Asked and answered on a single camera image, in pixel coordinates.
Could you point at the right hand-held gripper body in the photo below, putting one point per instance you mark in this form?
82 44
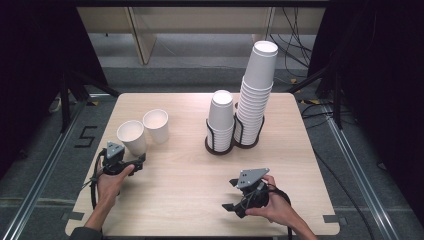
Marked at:
253 193

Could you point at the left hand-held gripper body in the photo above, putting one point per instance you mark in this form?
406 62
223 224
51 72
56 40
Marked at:
115 160

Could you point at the single white paper cup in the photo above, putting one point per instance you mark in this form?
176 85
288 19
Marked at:
131 136
156 125

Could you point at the short stack of paper cups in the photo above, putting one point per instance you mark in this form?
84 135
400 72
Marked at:
220 113

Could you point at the tall stack of paper cups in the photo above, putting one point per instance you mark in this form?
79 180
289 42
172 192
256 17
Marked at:
258 70

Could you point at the person's left hand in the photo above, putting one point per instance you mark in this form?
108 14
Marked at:
110 186

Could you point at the person's right hand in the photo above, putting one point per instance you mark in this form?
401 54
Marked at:
275 210

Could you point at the black metal stand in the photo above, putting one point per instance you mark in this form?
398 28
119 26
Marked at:
65 106
336 100

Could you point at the grey tape strip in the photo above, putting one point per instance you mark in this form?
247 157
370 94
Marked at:
334 219

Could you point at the beige wooden cabinet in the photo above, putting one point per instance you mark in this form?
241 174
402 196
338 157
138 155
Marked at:
146 43

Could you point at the black curtain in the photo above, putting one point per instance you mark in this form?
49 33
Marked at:
383 66
36 50

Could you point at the aluminium floor rail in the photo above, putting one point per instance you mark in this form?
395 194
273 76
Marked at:
366 186
40 186

